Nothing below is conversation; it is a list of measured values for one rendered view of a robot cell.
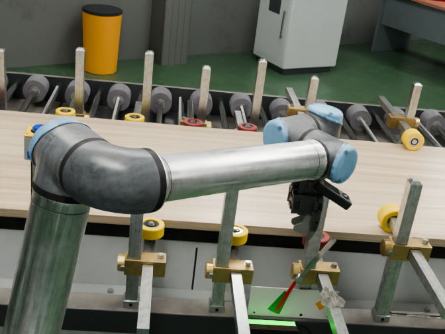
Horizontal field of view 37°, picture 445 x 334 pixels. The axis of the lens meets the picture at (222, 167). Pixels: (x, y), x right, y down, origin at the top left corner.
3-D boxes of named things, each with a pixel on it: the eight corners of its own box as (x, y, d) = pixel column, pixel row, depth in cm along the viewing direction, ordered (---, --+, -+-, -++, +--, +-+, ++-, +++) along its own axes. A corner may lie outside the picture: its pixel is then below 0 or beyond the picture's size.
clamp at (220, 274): (251, 285, 191) (253, 271, 189) (204, 283, 190) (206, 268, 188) (249, 274, 197) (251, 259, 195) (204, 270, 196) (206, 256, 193)
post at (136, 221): (136, 314, 195) (147, 165, 175) (124, 313, 194) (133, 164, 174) (136, 307, 198) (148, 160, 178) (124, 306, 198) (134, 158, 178)
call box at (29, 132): (51, 164, 171) (51, 136, 168) (23, 162, 171) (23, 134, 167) (55, 154, 178) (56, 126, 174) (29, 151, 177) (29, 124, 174)
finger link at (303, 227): (289, 239, 180) (295, 209, 176) (310, 240, 181) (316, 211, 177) (291, 245, 177) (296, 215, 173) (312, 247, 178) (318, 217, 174)
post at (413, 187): (385, 325, 202) (424, 182, 182) (375, 324, 201) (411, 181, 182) (383, 317, 205) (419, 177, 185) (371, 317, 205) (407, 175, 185)
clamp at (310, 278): (337, 286, 194) (340, 272, 192) (291, 283, 192) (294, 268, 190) (333, 275, 199) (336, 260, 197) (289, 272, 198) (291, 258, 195)
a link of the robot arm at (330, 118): (298, 103, 164) (325, 98, 170) (290, 149, 169) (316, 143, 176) (326, 116, 158) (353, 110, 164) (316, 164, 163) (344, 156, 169)
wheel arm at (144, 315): (149, 341, 164) (149, 327, 162) (134, 340, 163) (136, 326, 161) (154, 246, 203) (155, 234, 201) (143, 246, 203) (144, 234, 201)
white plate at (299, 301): (333, 320, 199) (339, 292, 195) (246, 315, 196) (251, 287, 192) (332, 319, 199) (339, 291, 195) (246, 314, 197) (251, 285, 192)
